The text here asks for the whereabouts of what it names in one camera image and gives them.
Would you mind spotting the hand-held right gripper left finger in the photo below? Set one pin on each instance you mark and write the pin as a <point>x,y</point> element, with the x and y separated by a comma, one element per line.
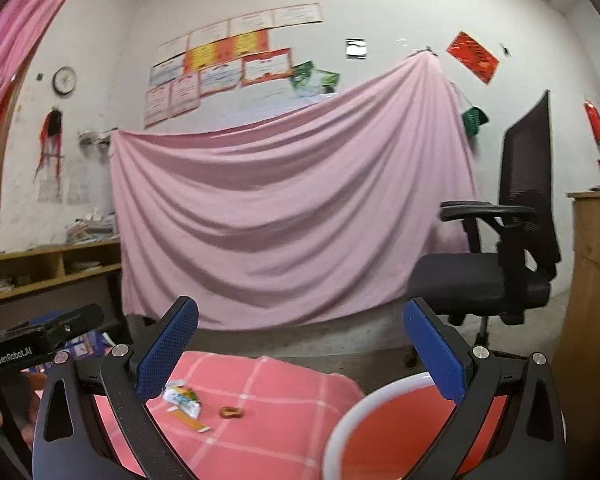
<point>167,350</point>

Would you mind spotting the white wall sheet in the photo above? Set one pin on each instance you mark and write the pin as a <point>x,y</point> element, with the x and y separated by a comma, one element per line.
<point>50,192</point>
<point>76,185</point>

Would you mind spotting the red paper wall poster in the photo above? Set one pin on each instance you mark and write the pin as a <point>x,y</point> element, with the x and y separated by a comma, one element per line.
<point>472,56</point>

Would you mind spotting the green hanging basket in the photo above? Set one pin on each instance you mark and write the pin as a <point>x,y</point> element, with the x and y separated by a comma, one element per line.
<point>475,121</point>

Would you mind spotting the orange paper strip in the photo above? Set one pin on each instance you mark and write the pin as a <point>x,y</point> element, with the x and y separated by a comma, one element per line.
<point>192,422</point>

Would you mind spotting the wooden cabinet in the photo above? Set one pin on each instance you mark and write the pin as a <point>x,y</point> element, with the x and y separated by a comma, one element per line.
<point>590,285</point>

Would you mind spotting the pink hanging sheet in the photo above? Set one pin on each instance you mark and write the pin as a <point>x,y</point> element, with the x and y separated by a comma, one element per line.
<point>280,210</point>

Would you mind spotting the group of wall certificates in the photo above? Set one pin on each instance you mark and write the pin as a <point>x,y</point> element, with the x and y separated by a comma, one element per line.
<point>220,60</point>

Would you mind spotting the green photo print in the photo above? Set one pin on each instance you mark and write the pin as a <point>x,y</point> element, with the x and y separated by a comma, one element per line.
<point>300,74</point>
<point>325,82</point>

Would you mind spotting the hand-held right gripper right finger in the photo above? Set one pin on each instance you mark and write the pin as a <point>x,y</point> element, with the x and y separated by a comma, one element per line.
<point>435,355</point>

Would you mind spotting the black wall hook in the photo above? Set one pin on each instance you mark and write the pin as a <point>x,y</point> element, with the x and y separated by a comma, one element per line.
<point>505,49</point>

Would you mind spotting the white green packet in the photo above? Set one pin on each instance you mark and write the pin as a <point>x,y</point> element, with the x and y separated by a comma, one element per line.
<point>182,399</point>

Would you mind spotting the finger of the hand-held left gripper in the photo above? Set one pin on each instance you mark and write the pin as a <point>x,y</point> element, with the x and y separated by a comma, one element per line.
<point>75,322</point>

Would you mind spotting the pink checked tablecloth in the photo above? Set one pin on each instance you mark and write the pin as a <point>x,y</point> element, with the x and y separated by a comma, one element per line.
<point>280,410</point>

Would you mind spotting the pink curtain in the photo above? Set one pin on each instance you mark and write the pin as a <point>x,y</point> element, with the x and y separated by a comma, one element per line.
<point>25,20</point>

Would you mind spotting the black white wall sticker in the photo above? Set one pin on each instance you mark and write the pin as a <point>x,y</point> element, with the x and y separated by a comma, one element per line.
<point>357,48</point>

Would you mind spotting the red bucket with white rim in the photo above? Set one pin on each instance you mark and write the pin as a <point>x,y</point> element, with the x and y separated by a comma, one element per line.
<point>380,425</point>

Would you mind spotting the wooden window frame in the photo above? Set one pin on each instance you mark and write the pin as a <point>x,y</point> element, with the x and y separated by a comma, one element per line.
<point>5,150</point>

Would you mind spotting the pile of shelf papers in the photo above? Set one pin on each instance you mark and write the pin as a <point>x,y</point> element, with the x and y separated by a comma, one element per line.
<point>5,282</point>
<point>86,266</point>

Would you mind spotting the red hanging ornament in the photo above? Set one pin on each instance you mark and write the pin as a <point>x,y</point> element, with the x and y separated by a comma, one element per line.
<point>596,122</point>

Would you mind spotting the white wall rack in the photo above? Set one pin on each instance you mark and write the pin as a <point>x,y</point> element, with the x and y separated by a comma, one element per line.
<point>96,138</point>

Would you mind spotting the stack of books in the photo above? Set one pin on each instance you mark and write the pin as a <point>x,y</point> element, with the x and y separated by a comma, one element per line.
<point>92,230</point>

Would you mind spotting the red black tassel ornament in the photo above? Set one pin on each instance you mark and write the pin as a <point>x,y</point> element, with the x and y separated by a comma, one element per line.
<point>51,127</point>

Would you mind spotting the round wall clock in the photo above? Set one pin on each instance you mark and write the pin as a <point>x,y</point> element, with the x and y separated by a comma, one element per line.
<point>64,80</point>

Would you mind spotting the wooden shelf unit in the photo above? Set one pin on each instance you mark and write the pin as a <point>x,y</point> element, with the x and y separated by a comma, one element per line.
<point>50,252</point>

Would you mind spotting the black office chair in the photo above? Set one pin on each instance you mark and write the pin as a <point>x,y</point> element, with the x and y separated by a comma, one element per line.
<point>525,160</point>

